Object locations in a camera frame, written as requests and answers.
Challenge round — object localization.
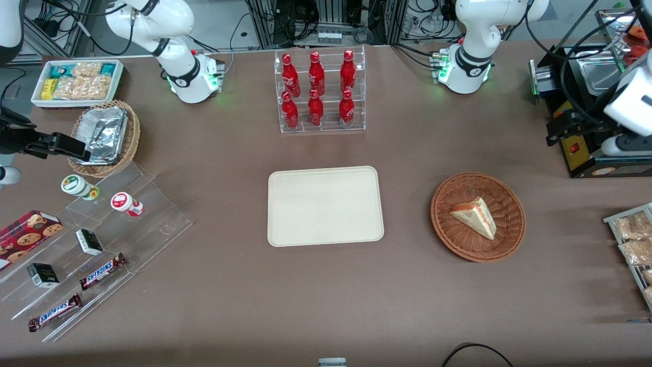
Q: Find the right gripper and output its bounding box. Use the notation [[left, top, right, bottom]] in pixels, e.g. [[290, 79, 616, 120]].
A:
[[0, 107, 91, 161]]

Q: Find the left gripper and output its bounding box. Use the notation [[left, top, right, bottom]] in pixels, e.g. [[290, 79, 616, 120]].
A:
[[546, 65, 652, 146]]

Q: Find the triangular sandwich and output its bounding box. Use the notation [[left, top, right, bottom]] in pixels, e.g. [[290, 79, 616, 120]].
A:
[[450, 196, 497, 241]]

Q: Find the tan wicker basket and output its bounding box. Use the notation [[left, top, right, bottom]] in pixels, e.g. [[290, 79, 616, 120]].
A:
[[68, 99, 141, 178]]

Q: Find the brown round wicker basket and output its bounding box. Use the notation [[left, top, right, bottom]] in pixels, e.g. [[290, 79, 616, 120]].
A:
[[430, 172, 526, 263]]

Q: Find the tray of packaged snacks right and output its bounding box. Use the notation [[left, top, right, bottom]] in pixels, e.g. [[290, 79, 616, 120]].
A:
[[603, 203, 652, 312]]

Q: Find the beige plastic tray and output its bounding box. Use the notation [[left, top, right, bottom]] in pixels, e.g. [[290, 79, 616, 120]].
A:
[[267, 166, 385, 248]]

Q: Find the black hot food warmer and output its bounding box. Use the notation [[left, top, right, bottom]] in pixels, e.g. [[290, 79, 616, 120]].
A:
[[546, 8, 652, 179]]

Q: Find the green lid yogurt cup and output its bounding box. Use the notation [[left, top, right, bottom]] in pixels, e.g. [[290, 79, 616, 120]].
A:
[[61, 174, 100, 201]]

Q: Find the white rectangular snack bin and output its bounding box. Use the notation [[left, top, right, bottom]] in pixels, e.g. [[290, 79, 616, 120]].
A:
[[31, 59, 125, 110]]

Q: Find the aluminium foil container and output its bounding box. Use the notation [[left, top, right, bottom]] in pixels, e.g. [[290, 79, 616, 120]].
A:
[[76, 107, 129, 165]]

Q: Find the silver metal side box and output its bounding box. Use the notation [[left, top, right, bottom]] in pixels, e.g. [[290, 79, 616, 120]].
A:
[[529, 60, 556, 98]]

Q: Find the stainless steel pan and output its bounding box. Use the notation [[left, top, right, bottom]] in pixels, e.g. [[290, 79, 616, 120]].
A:
[[580, 54, 624, 95]]

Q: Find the clear bag of crackers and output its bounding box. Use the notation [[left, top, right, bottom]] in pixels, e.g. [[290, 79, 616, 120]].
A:
[[71, 62, 103, 80], [53, 75, 114, 100]]

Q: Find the red lid yogurt cup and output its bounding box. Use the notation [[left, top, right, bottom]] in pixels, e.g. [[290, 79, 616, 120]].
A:
[[110, 192, 144, 217]]

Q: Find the red cookie box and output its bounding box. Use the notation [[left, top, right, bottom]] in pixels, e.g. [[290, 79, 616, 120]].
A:
[[0, 209, 64, 272]]

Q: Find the small black carton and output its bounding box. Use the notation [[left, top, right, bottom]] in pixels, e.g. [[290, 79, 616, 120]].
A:
[[75, 229, 104, 256], [26, 263, 60, 289]]

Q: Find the clear acrylic stepped stand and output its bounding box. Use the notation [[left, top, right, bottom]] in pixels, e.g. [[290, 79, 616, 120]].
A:
[[0, 162, 193, 343]]

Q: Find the Snickers chocolate bar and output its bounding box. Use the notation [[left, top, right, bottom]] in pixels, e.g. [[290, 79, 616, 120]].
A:
[[79, 253, 128, 291], [28, 293, 83, 333]]

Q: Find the red cola bottle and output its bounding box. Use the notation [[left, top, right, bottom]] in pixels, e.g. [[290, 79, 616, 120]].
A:
[[308, 51, 325, 97], [281, 91, 300, 130], [308, 89, 324, 127], [282, 53, 301, 98], [340, 49, 357, 95], [339, 89, 356, 128]]

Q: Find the clear acrylic bottle rack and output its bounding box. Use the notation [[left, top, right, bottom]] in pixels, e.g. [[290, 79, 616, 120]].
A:
[[274, 46, 366, 134]]

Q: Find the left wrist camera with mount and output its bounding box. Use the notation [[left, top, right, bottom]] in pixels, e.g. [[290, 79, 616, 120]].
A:
[[601, 134, 652, 156]]

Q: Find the black cable loop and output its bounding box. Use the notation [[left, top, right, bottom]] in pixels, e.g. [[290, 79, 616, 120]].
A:
[[441, 343, 515, 367]]

